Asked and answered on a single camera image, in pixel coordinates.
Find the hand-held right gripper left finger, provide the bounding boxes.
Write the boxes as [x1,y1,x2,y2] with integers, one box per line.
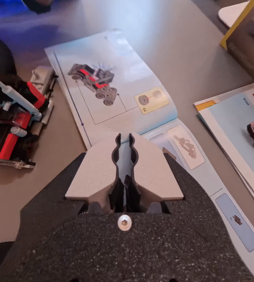
[65,132,126,213]

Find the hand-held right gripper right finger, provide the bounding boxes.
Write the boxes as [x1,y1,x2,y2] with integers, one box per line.
[129,132,184,213]

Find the black red lego truck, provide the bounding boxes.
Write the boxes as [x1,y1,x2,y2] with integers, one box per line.
[0,66,59,170]

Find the large lego set box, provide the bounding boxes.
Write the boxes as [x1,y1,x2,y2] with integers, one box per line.
[220,0,254,82]

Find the closed instruction booklets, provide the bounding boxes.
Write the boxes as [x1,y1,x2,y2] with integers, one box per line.
[194,82,254,221]

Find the open instruction booklet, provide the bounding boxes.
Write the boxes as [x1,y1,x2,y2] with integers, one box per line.
[44,29,254,253]

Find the white round pad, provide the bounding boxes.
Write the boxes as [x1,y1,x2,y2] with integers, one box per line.
[218,1,251,28]

